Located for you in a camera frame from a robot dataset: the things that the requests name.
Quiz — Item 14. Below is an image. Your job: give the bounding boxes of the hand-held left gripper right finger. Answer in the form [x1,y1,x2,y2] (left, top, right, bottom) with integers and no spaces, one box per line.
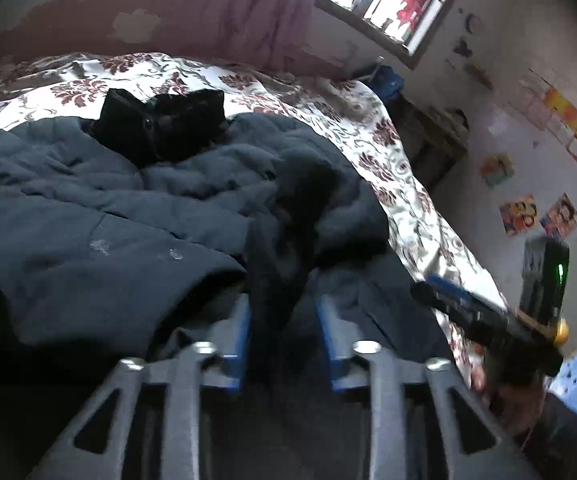
[316,295,542,480]

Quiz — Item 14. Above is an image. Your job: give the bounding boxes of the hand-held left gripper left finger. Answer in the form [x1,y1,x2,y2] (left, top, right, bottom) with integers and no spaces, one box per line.
[28,295,250,480]

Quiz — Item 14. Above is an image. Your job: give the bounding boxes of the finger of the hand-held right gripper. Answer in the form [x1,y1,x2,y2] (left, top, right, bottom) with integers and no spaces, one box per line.
[411,274,519,346]

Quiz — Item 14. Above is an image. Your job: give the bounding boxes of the dark navy padded jacket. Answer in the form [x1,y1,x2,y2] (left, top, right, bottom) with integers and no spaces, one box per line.
[0,87,457,480]

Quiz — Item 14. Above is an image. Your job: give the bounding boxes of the person's right forearm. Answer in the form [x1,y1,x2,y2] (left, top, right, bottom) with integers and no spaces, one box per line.
[513,390,577,480]

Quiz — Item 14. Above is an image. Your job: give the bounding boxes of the red hanging clothes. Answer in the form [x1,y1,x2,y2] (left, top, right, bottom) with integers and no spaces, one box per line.
[397,0,435,28]

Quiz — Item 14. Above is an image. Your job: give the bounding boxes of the person's right hand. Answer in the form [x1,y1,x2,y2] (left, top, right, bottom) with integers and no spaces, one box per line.
[483,367,549,441]

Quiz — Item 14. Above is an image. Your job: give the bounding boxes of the small wooden side table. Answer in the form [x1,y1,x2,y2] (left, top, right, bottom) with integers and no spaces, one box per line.
[406,97,470,193]

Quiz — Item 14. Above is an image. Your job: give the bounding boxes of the blue bag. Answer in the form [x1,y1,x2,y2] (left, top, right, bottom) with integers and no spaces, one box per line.
[363,64,403,107]

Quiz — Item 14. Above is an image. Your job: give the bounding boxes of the floral bed blanket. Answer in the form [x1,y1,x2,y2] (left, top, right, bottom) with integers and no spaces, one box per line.
[0,51,509,391]

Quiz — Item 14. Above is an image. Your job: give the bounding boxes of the pink curtain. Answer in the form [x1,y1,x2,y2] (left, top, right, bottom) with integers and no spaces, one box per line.
[156,0,294,61]
[273,0,344,78]

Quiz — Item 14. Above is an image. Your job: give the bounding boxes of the cartoon wall poster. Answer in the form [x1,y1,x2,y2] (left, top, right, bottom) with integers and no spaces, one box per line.
[479,152,515,187]
[540,192,577,239]
[499,194,540,236]

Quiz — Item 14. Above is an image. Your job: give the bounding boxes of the yellow orange wall poster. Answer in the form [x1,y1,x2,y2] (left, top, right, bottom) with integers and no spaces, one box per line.
[543,86,577,173]

